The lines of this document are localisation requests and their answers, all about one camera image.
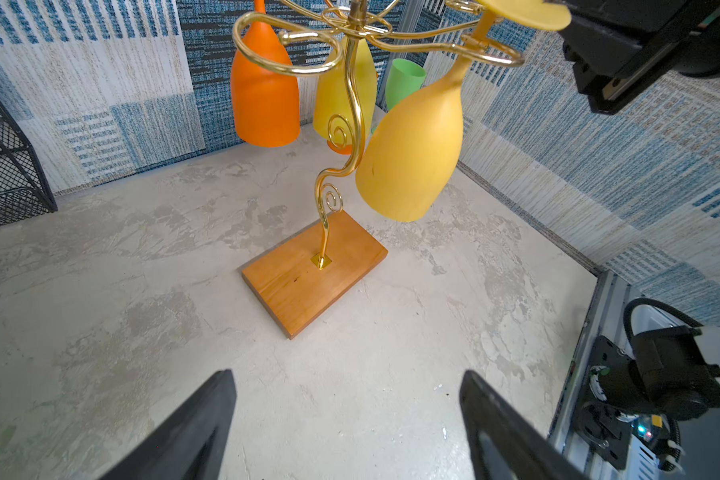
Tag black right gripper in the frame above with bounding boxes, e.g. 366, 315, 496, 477
560, 0, 720, 115

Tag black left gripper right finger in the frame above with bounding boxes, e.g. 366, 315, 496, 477
459, 370, 585, 479

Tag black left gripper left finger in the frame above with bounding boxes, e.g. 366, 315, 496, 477
103, 369, 237, 479

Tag gold wire wine glass rack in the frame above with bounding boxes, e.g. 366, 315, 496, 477
232, 0, 527, 341

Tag green wine glass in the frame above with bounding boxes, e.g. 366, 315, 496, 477
385, 58, 427, 111

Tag yellow front wine glass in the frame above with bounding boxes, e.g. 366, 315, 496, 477
355, 1, 572, 222

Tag yellow wine glass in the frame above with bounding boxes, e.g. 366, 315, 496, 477
355, 1, 572, 222
313, 40, 378, 140

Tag orange front wine glass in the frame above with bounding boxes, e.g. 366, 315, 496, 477
327, 140, 353, 156

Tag orange wine glass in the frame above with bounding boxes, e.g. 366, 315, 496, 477
327, 140, 353, 156
230, 22, 300, 148

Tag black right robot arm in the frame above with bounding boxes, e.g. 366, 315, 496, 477
562, 1, 720, 471

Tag yellow back wine glass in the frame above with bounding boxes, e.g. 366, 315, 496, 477
313, 40, 378, 140

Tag black mesh shelf rack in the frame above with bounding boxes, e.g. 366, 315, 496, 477
0, 101, 58, 227

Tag orange back wine glass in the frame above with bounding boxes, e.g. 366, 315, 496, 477
230, 22, 300, 148

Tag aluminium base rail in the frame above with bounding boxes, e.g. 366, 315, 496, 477
549, 272, 685, 479

